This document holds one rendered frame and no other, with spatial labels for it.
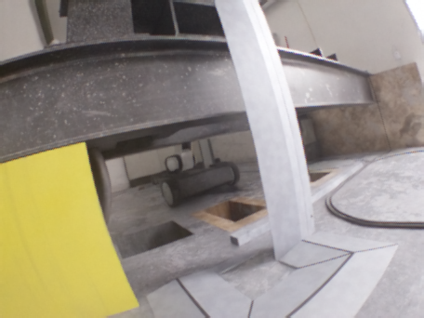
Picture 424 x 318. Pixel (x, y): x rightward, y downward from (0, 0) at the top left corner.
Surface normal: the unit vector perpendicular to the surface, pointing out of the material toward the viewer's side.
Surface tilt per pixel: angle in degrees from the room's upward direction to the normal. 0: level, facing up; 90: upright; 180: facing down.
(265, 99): 90
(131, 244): 90
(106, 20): 90
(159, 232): 90
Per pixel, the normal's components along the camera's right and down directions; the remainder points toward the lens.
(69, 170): 0.47, -0.07
